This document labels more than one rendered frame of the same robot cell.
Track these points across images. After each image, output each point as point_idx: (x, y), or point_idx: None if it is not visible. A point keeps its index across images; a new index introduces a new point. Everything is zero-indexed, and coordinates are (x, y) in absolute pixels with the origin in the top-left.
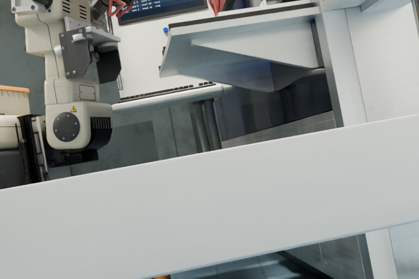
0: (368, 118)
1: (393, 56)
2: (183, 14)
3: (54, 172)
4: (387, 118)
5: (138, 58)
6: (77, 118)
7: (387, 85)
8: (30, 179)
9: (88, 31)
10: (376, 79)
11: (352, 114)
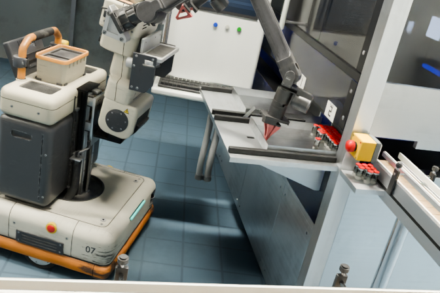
0: (334, 244)
1: (370, 212)
2: (234, 16)
3: (95, 137)
4: (345, 246)
5: (183, 39)
6: (128, 119)
7: (356, 227)
8: (75, 138)
9: (159, 62)
10: (351, 222)
11: (325, 239)
